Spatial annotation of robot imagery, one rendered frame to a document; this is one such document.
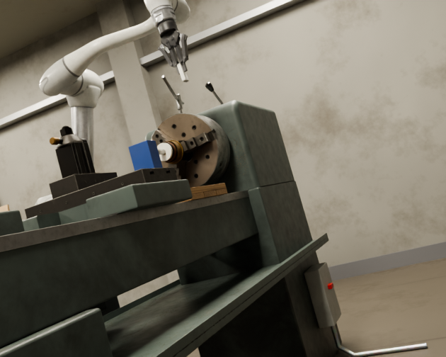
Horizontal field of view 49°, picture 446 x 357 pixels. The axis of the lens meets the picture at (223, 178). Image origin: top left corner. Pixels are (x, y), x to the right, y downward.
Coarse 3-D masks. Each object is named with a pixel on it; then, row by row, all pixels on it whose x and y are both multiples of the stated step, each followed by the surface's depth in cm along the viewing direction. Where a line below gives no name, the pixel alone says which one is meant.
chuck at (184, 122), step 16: (160, 128) 204; (176, 128) 201; (192, 128) 198; (208, 128) 195; (208, 144) 196; (224, 144) 201; (192, 160) 199; (208, 160) 196; (224, 160) 201; (192, 176) 199; (208, 176) 196
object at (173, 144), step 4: (172, 140) 192; (172, 144) 187; (176, 144) 189; (180, 144) 191; (172, 148) 186; (176, 148) 188; (180, 148) 190; (176, 152) 188; (180, 152) 189; (172, 156) 186; (176, 156) 188; (180, 156) 190; (168, 160) 186; (172, 160) 189; (176, 160) 190; (180, 160) 191
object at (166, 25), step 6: (162, 24) 189; (168, 24) 189; (174, 24) 190; (162, 30) 189; (168, 30) 189; (174, 30) 190; (162, 36) 192; (168, 36) 191; (174, 36) 190; (162, 42) 192
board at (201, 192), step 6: (198, 186) 163; (204, 186) 167; (210, 186) 171; (216, 186) 176; (222, 186) 181; (192, 192) 158; (198, 192) 162; (204, 192) 166; (210, 192) 170; (216, 192) 175; (222, 192) 179; (192, 198) 157; (198, 198) 161
